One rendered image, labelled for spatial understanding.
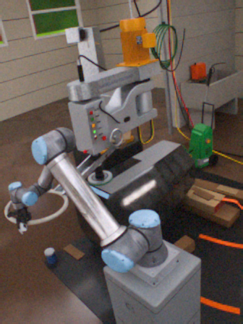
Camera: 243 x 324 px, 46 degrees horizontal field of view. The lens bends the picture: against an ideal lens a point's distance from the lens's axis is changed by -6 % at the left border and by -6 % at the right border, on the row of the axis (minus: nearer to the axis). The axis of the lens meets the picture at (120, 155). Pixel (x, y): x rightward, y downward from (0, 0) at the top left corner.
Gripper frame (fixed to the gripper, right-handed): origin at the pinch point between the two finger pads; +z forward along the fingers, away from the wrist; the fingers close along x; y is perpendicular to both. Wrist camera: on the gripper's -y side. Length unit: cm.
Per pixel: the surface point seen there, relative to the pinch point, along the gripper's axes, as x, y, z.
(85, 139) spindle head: 66, 29, -43
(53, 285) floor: 27, -4, 85
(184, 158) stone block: 134, 105, 0
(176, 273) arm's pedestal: -26, 107, -4
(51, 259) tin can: 51, -15, 77
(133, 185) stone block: 75, 64, 0
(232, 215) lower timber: 122, 158, 57
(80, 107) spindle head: 63, 29, -70
